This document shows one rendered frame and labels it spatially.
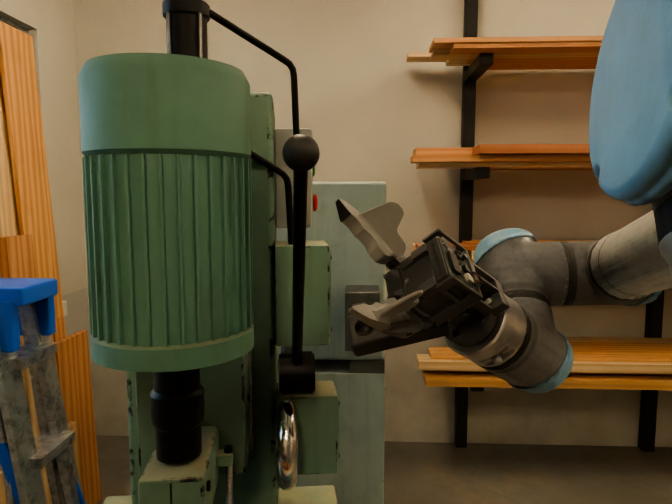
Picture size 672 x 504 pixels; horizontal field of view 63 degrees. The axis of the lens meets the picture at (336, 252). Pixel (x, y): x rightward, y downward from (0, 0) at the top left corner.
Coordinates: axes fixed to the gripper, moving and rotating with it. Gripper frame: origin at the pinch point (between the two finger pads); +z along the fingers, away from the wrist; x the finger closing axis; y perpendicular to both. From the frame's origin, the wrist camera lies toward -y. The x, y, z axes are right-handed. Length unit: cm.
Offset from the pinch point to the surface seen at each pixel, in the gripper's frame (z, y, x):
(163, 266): 12.5, -11.1, 1.3
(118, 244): 16.4, -13.3, -0.9
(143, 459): -2.9, -40.4, 5.7
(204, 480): -3.2, -25.5, 13.4
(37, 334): 0, -105, -50
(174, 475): -0.6, -27.5, 12.8
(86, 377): -44, -194, -97
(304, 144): 9.1, 5.8, -3.5
